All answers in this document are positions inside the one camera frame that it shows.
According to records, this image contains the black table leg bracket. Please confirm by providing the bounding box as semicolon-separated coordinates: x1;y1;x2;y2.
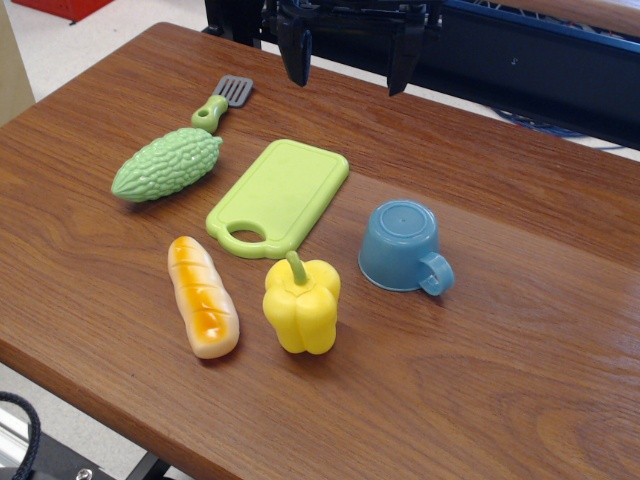
28;433;169;480

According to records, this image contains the green toy bitter gourd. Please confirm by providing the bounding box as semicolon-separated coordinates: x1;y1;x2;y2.
111;127;223;203

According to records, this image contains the toy spatula green handle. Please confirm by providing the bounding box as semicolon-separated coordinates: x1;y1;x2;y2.
191;74;254;134

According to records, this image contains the beige cabinet side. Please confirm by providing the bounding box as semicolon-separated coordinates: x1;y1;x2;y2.
0;2;35;126

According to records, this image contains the blue cables bundle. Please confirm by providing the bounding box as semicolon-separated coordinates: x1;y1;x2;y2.
492;107;629;154

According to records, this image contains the dark blue metal beam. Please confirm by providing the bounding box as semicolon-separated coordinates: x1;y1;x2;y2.
205;1;639;148

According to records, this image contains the toy bread baguette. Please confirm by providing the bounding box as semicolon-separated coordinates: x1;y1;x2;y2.
167;236;240;360

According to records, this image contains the black sleeved cable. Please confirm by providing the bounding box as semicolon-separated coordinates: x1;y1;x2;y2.
0;391;42;480

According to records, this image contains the light green cutting board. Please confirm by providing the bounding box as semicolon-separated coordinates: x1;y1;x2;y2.
205;139;349;259

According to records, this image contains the red box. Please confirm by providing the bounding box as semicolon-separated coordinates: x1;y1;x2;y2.
13;0;111;22

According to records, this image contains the yellow toy bell pepper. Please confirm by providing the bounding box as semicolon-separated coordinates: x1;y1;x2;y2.
263;251;341;355

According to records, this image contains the blue toy cup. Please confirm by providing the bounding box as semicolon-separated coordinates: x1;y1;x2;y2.
358;199;455;296

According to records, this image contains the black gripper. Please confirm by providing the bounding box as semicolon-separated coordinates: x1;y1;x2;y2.
261;1;443;96

